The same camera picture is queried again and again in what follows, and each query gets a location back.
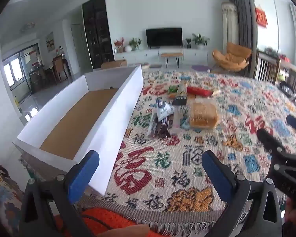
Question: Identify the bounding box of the brown cardboard box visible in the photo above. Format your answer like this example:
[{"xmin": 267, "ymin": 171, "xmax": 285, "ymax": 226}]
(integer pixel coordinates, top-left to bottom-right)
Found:
[{"xmin": 101, "ymin": 59, "xmax": 128, "ymax": 69}]

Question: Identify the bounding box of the red flower vase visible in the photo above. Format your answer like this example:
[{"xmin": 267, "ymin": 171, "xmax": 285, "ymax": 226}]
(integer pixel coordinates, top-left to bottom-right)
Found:
[{"xmin": 114, "ymin": 38, "xmax": 125, "ymax": 53}]

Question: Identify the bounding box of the small black packet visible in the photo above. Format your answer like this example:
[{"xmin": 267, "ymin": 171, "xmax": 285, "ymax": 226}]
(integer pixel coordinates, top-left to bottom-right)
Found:
[{"xmin": 173, "ymin": 82, "xmax": 188, "ymax": 106}]

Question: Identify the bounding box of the orange lounge chair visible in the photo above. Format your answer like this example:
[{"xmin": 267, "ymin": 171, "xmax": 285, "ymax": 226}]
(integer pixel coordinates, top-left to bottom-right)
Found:
[{"xmin": 212, "ymin": 42, "xmax": 252, "ymax": 73}]

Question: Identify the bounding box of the printed woven blanket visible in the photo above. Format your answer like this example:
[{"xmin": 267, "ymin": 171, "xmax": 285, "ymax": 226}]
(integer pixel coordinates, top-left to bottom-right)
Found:
[{"xmin": 20, "ymin": 70, "xmax": 296, "ymax": 232}]

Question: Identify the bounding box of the red snack packet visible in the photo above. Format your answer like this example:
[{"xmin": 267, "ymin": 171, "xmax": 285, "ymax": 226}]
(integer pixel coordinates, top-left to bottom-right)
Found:
[{"xmin": 187, "ymin": 86, "xmax": 214, "ymax": 97}]

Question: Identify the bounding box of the orange knitted cloth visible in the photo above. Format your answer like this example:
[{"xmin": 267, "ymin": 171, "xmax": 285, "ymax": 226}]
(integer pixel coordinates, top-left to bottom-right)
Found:
[{"xmin": 54, "ymin": 207, "xmax": 163, "ymax": 237}]

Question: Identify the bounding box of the white tower air conditioner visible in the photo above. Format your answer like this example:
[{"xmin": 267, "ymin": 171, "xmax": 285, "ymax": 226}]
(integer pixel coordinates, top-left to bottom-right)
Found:
[{"xmin": 221, "ymin": 2, "xmax": 239, "ymax": 55}]

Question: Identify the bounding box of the white cardboard box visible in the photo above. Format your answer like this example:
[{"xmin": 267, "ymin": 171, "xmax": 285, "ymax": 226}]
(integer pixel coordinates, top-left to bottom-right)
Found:
[{"xmin": 13, "ymin": 65, "xmax": 144, "ymax": 196}]

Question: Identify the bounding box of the grey curtain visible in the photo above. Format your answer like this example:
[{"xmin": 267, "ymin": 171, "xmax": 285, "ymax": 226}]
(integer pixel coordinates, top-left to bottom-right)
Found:
[{"xmin": 228, "ymin": 0, "xmax": 257, "ymax": 77}]

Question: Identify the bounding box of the red wall hanging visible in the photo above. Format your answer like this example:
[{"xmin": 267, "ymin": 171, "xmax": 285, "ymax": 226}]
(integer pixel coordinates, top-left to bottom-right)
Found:
[{"xmin": 255, "ymin": 5, "xmax": 268, "ymax": 27}]

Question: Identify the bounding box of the white triangular snack packet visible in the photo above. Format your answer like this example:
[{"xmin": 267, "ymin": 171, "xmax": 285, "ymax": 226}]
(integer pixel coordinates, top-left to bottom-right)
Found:
[{"xmin": 156, "ymin": 100, "xmax": 175, "ymax": 122}]

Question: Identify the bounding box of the floral patterned cushion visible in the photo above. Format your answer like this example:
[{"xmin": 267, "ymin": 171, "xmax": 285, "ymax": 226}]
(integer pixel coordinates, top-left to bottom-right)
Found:
[{"xmin": 0, "ymin": 162, "xmax": 25, "ymax": 237}]

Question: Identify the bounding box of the green potted plant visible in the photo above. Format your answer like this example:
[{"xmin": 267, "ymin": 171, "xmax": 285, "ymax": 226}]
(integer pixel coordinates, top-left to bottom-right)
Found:
[{"xmin": 129, "ymin": 38, "xmax": 142, "ymax": 51}]

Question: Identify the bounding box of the bagged sliced bread loaf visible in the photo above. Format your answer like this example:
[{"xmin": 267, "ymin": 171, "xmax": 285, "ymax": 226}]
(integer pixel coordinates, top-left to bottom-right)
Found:
[{"xmin": 189, "ymin": 99, "xmax": 220, "ymax": 130}]

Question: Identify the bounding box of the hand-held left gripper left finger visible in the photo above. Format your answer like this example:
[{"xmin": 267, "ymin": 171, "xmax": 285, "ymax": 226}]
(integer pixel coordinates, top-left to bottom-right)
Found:
[{"xmin": 18, "ymin": 150, "xmax": 100, "ymax": 237}]

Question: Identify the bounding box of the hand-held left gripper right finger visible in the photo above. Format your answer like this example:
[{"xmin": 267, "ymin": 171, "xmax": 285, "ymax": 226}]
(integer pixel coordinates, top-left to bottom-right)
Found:
[{"xmin": 201, "ymin": 150, "xmax": 283, "ymax": 237}]

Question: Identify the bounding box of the framed wall painting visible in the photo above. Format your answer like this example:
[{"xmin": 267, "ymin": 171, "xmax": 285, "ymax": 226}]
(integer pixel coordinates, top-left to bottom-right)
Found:
[{"xmin": 46, "ymin": 32, "xmax": 55, "ymax": 52}]

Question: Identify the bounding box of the dark brown snack packet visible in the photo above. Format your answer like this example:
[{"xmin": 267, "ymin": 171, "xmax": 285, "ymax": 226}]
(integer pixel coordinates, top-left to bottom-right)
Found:
[{"xmin": 147, "ymin": 114, "xmax": 175, "ymax": 139}]

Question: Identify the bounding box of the black flat television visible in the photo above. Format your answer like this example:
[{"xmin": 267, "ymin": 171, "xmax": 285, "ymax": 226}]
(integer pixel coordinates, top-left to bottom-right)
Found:
[{"xmin": 145, "ymin": 28, "xmax": 183, "ymax": 48}]

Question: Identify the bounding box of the small wooden bench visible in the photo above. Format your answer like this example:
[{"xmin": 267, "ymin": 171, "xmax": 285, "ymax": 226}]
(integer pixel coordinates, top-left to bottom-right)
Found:
[{"xmin": 160, "ymin": 53, "xmax": 183, "ymax": 68}]

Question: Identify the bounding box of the white television cabinet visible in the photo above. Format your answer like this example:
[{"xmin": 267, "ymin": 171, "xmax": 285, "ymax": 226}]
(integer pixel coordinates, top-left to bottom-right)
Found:
[{"xmin": 113, "ymin": 48, "xmax": 209, "ymax": 68}]

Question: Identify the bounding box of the glass balcony door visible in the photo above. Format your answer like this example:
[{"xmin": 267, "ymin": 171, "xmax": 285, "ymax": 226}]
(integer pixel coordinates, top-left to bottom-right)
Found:
[{"xmin": 1, "ymin": 43, "xmax": 41, "ymax": 97}]

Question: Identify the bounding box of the wooden dining chair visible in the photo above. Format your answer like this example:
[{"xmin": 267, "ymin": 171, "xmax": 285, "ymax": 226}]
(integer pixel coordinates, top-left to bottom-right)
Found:
[
  {"xmin": 254, "ymin": 51, "xmax": 296, "ymax": 97},
  {"xmin": 52, "ymin": 56, "xmax": 70, "ymax": 82}
]

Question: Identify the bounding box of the large plant white pot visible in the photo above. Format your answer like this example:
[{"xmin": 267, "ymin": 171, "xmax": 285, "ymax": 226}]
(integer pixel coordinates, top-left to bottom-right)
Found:
[{"xmin": 192, "ymin": 33, "xmax": 211, "ymax": 49}]

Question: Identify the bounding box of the tall black cabinet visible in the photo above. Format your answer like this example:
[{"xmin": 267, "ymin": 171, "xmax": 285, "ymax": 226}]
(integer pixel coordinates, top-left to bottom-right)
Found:
[{"xmin": 82, "ymin": 0, "xmax": 114, "ymax": 70}]

